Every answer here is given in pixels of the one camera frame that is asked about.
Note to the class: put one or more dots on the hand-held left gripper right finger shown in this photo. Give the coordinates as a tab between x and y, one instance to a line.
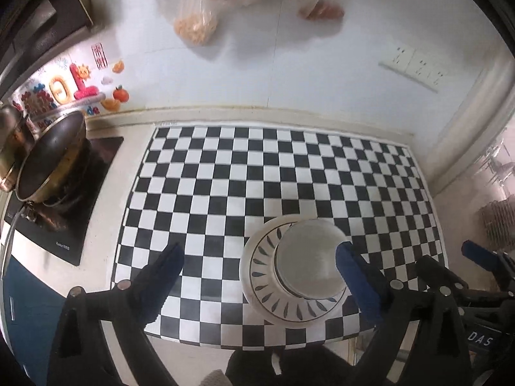
358	285

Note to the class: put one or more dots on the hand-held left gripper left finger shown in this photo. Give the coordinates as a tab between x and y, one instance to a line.
161	285

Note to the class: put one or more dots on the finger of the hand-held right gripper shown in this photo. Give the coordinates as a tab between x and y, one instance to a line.
478	254
432	270

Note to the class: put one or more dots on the white patterned upturned bowl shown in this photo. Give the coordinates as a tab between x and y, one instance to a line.
281	317

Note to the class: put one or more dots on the blue leaf pattern plate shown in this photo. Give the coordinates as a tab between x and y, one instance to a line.
261	273

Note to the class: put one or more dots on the metal dish rack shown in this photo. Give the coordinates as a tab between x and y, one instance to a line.
499	221

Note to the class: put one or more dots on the black induction cooktop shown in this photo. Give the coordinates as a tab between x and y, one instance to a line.
68	233

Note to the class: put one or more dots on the black white checkered mat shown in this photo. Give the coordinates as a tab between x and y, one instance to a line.
225	193

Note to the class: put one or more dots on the person's dark clothing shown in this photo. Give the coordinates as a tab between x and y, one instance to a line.
257	366

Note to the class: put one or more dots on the blue cabinet front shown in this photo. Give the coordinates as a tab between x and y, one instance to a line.
24	313

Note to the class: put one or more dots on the brown frying pan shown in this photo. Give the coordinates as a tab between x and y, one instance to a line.
48	157

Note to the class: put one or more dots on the steel pot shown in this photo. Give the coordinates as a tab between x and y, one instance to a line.
10	136

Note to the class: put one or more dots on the plastic bag of orange snacks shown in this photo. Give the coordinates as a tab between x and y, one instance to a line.
193	28

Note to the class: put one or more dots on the dark range hood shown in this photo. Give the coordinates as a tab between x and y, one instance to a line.
36	20

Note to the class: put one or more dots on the white wall socket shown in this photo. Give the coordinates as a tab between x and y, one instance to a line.
428	72
396	59

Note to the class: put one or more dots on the colourful wall stickers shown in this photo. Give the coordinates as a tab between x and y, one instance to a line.
60	88

